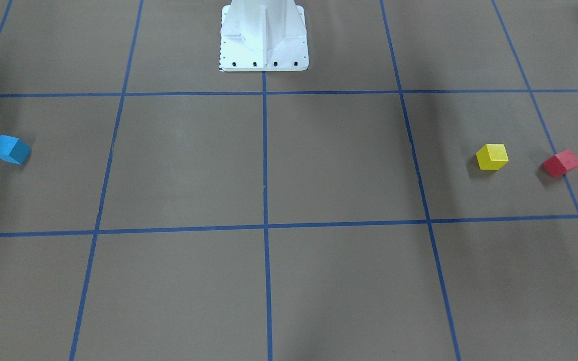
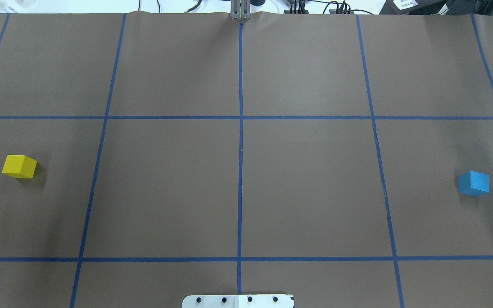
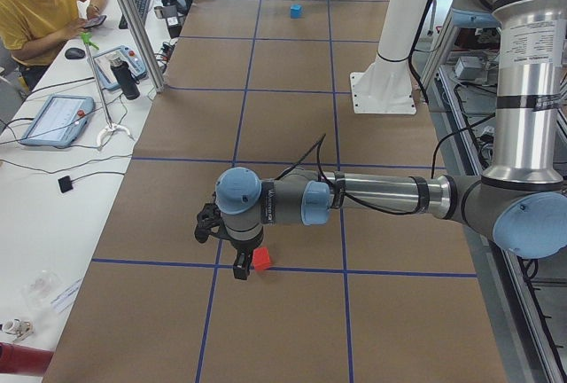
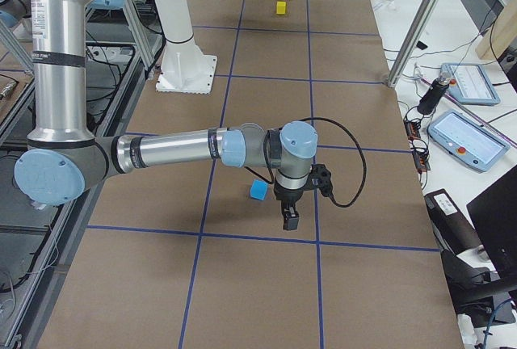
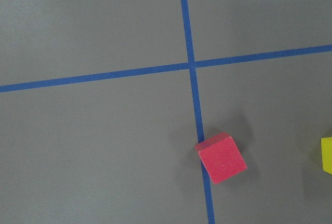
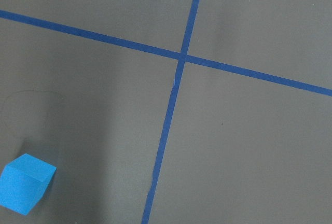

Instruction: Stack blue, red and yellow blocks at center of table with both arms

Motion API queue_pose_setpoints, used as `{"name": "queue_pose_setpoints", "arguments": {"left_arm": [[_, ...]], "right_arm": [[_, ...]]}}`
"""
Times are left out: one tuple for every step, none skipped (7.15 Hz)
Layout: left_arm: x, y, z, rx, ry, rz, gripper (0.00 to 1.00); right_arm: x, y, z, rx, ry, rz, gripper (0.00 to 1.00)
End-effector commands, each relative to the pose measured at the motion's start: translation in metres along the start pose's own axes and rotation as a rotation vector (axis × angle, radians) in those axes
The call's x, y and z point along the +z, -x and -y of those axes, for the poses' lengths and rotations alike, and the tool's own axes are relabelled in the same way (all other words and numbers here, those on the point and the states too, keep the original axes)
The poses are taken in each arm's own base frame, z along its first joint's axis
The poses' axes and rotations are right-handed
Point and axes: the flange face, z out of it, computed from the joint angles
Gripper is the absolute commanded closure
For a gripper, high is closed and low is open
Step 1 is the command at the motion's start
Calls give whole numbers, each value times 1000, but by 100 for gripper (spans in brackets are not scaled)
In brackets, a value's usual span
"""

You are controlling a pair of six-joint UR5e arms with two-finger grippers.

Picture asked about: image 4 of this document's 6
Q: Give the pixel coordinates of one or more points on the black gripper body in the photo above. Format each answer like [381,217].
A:
[287,195]

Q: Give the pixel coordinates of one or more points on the teach pendant tablet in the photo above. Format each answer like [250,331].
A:
[470,84]
[467,142]

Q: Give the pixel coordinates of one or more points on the yellow cube block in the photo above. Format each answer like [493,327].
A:
[281,8]

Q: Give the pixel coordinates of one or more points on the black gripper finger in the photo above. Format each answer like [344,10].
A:
[290,216]

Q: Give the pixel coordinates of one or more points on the black monitor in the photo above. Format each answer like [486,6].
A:
[493,213]

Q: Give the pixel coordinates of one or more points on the blue cube block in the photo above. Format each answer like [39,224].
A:
[258,190]

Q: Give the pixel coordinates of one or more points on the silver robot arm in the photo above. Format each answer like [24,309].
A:
[64,158]

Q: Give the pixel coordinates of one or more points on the aluminium frame post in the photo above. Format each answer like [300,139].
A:
[416,29]

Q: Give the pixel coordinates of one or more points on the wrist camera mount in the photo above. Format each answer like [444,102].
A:
[319,178]

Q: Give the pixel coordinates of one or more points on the black water bottle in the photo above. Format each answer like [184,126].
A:
[435,92]

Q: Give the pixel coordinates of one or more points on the near teach pendant tablet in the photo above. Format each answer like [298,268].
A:
[467,142]

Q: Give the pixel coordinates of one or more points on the orange electronics board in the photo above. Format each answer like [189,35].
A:
[412,129]

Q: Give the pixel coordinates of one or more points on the far teach pendant tablet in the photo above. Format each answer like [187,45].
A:
[470,84]

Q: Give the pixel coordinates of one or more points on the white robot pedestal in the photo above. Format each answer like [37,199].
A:
[184,67]

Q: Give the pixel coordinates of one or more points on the black box with label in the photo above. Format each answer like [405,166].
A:
[454,228]

